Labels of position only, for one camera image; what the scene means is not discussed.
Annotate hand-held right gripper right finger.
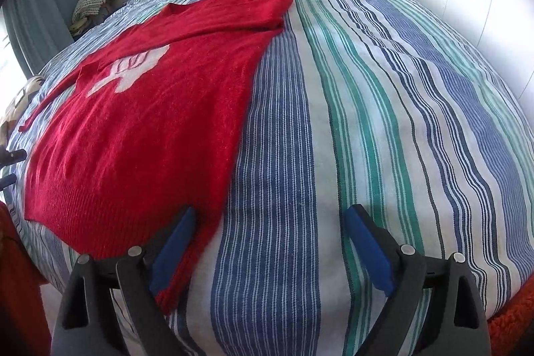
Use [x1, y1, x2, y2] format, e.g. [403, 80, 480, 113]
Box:
[342, 204, 493, 356]

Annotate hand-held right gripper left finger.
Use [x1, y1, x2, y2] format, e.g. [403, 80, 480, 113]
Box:
[50, 207, 197, 356]

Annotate red knit sweater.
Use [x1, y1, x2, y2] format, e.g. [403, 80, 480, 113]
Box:
[19, 0, 296, 315]

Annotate printed cushion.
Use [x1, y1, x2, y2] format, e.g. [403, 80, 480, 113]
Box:
[0, 74, 44, 131]

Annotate striped bed sheet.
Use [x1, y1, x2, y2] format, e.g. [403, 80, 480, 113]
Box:
[0, 0, 527, 356]

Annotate blue curtain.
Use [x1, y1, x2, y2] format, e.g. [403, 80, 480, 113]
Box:
[4, 0, 96, 77]

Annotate white wardrobe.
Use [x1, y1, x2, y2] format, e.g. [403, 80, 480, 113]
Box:
[396, 0, 534, 173]

